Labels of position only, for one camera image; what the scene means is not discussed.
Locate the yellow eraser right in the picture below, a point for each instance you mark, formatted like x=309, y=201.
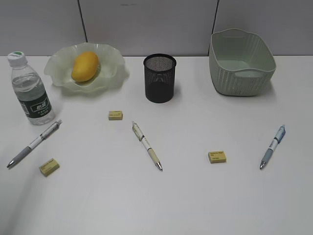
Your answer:
x=217, y=157

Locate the translucent green wavy plate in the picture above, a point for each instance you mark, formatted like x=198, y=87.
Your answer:
x=111, y=70

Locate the beige and white pen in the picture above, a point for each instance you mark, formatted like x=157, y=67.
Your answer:
x=141, y=137

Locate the yellow mango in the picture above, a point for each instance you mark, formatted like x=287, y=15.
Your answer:
x=85, y=67

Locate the yellow eraser front left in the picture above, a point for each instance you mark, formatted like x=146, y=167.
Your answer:
x=49, y=167

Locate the pale green woven basket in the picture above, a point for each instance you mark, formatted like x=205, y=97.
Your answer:
x=240, y=63

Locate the yellow eraser near bottle cap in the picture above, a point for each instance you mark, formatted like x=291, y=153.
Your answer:
x=115, y=115

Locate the clear water bottle green label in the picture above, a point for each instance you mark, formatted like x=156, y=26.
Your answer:
x=29, y=90

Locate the black mesh pen holder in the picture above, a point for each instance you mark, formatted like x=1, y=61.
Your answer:
x=159, y=77

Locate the grey and white pen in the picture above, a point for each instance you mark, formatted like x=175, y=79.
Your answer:
x=29, y=148

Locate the blue and white pen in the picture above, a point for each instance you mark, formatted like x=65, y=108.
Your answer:
x=274, y=143

